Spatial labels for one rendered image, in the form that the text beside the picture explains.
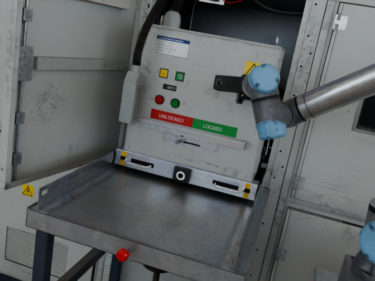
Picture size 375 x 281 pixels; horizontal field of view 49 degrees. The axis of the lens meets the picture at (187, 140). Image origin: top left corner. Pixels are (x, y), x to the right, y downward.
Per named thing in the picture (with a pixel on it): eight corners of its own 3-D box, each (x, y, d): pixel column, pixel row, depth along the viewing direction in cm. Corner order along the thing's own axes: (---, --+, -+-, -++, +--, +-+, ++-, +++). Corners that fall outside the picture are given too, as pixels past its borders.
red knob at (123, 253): (125, 265, 104) (126, 253, 103) (113, 261, 105) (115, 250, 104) (132, 256, 108) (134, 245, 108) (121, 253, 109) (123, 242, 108)
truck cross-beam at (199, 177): (254, 200, 145) (258, 185, 143) (114, 163, 157) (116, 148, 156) (255, 196, 149) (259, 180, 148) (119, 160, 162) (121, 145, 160)
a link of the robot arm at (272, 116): (296, 133, 113) (288, 93, 113) (282, 137, 104) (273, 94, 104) (269, 137, 117) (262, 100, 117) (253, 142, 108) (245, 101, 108)
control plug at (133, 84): (130, 124, 141) (138, 73, 137) (118, 121, 142) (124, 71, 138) (139, 121, 148) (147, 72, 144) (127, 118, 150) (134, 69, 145)
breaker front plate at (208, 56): (249, 187, 144) (280, 48, 132) (122, 154, 155) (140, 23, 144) (249, 185, 146) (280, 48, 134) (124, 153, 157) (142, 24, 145)
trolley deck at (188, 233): (241, 296, 102) (246, 274, 101) (25, 226, 116) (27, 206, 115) (267, 203, 166) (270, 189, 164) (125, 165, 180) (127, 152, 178)
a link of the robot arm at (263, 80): (254, 97, 103) (248, 64, 103) (246, 102, 114) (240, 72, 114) (285, 92, 103) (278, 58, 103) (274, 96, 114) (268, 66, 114)
